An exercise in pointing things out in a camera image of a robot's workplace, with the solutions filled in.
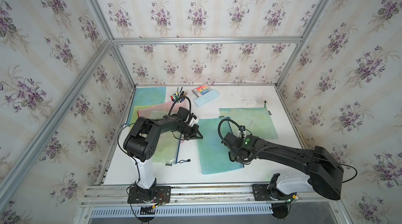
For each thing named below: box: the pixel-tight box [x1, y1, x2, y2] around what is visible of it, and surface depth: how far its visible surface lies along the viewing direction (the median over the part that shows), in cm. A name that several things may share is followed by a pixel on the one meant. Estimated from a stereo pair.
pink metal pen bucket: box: [170, 92, 186, 106], surface depth 100 cm
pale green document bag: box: [218, 107, 279, 140], surface depth 104 cm
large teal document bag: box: [197, 118, 244, 175], surface depth 85 cm
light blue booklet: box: [193, 88, 220, 108], surface depth 113 cm
